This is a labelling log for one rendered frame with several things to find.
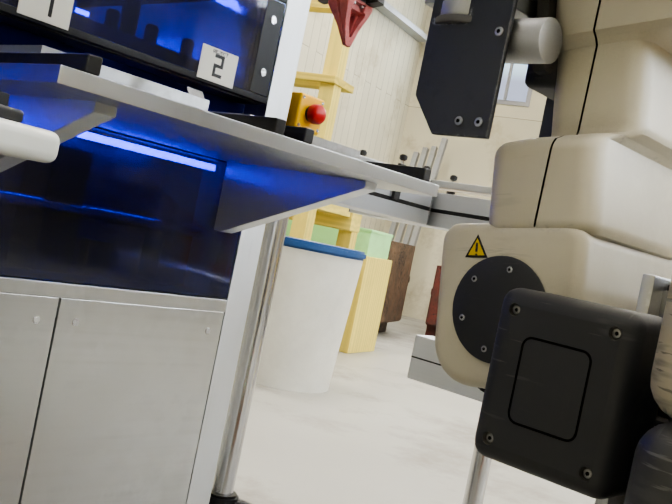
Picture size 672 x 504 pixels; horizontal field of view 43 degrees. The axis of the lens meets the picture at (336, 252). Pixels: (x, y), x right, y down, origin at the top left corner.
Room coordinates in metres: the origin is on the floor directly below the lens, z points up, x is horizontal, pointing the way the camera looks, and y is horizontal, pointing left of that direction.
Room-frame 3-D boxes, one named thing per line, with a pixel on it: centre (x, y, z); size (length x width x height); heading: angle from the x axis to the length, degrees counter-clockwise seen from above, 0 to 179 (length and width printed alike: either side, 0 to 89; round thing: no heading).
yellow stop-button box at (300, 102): (1.74, 0.13, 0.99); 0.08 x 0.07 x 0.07; 49
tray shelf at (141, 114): (1.30, 0.27, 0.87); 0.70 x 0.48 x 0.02; 139
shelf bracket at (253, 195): (1.48, 0.09, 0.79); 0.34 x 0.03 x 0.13; 49
